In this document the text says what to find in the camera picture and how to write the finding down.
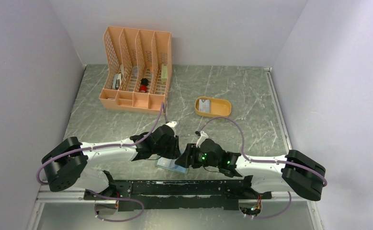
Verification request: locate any pale green eraser box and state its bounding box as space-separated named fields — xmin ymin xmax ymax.
xmin=160 ymin=64 xmax=168 ymax=84

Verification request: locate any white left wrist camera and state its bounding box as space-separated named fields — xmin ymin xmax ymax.
xmin=165 ymin=121 xmax=178 ymax=128

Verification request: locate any grey white utility knife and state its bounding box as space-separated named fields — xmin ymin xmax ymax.
xmin=112 ymin=72 xmax=122 ymax=90

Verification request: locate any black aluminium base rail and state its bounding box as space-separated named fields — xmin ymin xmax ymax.
xmin=35 ymin=179 xmax=316 ymax=212

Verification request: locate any orange plastic desk organizer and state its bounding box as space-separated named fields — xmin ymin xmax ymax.
xmin=99 ymin=26 xmax=172 ymax=114

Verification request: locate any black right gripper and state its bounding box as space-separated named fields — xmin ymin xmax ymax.
xmin=175 ymin=143 xmax=220 ymax=168

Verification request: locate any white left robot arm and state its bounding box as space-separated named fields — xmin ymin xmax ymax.
xmin=41 ymin=121 xmax=180 ymax=199

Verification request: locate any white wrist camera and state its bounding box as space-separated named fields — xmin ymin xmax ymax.
xmin=165 ymin=121 xmax=178 ymax=128
xmin=195 ymin=131 xmax=209 ymax=147

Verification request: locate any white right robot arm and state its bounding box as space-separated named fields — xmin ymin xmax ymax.
xmin=175 ymin=139 xmax=326 ymax=201

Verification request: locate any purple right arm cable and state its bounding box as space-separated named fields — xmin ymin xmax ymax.
xmin=195 ymin=116 xmax=328 ymax=219

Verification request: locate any red black stamp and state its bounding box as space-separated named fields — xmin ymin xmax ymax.
xmin=139 ymin=78 xmax=149 ymax=93

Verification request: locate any yellow oval tray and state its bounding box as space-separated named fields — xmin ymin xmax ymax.
xmin=195 ymin=96 xmax=232 ymax=117

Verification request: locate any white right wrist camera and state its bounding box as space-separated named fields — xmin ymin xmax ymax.
xmin=195 ymin=131 xmax=209 ymax=147

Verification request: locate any green leather card holder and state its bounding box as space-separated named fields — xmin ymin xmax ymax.
xmin=155 ymin=158 xmax=188 ymax=174

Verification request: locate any grey credit card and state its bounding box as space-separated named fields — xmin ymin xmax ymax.
xmin=198 ymin=99 xmax=211 ymax=113

